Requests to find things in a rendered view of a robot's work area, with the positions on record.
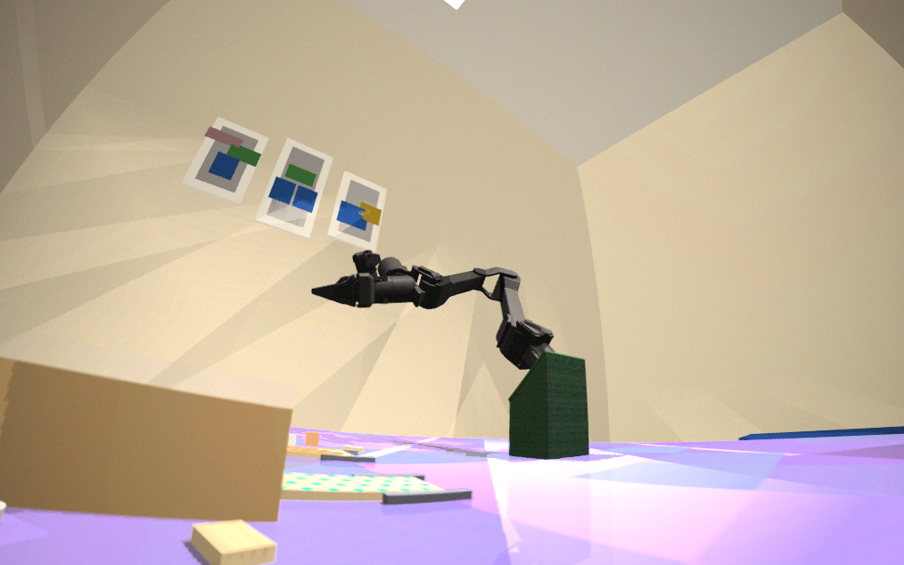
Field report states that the cream strip with orange dots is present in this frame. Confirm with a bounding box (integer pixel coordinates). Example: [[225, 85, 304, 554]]
[[286, 446, 352, 459]]

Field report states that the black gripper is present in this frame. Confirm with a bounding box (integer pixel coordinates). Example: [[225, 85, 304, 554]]
[[311, 273, 394, 307]]

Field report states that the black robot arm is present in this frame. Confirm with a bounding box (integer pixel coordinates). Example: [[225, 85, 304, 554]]
[[352, 250, 555, 370]]

